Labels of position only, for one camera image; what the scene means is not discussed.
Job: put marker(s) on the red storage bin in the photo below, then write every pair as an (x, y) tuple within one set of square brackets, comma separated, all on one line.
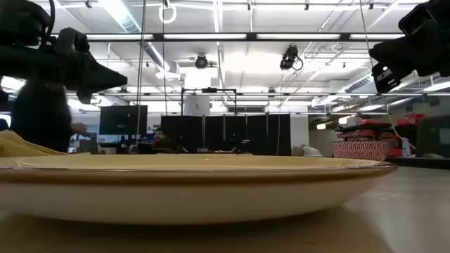
[(413, 119), (396, 152), (367, 122)]

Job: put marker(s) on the black partition screen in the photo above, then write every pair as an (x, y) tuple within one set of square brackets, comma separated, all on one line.
[(260, 133)]

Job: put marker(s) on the beige plate with brown rim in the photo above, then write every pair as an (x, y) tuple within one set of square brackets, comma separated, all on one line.
[(183, 196)]

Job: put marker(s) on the black dome ceiling camera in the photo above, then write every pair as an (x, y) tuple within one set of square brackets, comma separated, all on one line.
[(201, 62)]

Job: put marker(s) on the white box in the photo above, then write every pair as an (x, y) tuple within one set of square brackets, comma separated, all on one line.
[(197, 105)]

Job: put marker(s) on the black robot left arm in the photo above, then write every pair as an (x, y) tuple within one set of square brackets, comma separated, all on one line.
[(21, 21)]

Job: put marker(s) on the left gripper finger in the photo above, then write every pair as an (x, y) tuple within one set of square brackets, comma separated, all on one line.
[(107, 79)]

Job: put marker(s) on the silver ventilation duct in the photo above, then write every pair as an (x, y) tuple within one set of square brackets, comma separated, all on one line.
[(358, 84), (123, 17)]

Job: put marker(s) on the yellow cloth napkin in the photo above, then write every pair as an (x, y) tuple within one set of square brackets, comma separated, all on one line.
[(21, 147)]

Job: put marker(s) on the black overhead camera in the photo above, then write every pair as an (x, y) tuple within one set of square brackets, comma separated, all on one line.
[(290, 58)]

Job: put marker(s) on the black table edge rail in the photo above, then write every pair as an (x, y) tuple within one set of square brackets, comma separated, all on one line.
[(422, 163)]

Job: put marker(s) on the white bag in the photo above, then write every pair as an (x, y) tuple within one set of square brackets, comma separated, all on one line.
[(312, 152)]

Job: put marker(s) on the black bar with light strips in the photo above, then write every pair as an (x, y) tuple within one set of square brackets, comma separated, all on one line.
[(251, 36)]

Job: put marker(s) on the black monitor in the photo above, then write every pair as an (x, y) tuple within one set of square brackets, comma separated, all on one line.
[(123, 119)]

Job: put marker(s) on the person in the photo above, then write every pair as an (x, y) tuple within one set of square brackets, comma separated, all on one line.
[(161, 137), (38, 116)]

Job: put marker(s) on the cardboard box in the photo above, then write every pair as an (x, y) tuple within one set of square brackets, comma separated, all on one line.
[(297, 151)]

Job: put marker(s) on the thin black horizontal bar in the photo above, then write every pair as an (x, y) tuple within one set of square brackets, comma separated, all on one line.
[(316, 94)]

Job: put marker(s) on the red white patterned bowl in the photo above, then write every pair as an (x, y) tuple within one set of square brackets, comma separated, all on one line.
[(360, 150)]

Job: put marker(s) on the black storage shelf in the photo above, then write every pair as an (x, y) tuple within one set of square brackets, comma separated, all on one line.
[(386, 130)]

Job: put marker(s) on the clear spray bottle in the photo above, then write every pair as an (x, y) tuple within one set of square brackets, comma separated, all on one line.
[(406, 149)]

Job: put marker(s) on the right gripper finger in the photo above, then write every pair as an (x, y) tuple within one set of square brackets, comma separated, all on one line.
[(386, 52)]

